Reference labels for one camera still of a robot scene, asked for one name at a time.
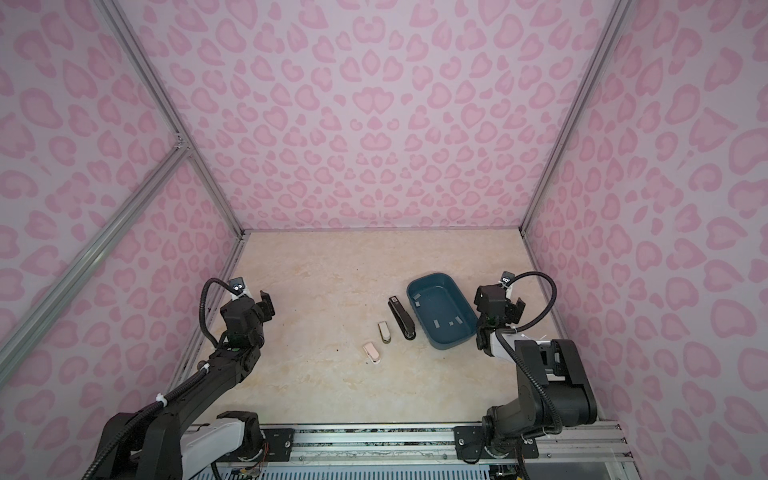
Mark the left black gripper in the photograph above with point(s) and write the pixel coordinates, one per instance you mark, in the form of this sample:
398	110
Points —
264	308

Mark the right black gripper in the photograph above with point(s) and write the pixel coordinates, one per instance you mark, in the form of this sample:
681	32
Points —
515	311

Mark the pink small stapler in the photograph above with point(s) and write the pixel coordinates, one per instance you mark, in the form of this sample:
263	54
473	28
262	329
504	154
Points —
372	352

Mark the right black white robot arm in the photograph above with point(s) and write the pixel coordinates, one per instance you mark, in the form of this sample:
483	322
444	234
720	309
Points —
553	391

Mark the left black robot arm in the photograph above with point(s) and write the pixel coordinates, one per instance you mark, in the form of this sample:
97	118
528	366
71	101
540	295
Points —
147	444

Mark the teal plastic tray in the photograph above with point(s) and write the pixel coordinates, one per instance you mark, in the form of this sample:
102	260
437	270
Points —
437	296

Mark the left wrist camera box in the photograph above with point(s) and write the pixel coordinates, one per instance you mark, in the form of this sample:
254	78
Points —
238	288

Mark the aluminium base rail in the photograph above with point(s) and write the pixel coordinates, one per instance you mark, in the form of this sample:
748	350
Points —
429	451

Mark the aluminium frame diagonal bar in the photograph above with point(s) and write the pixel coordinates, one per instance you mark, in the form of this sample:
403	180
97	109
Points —
39	319

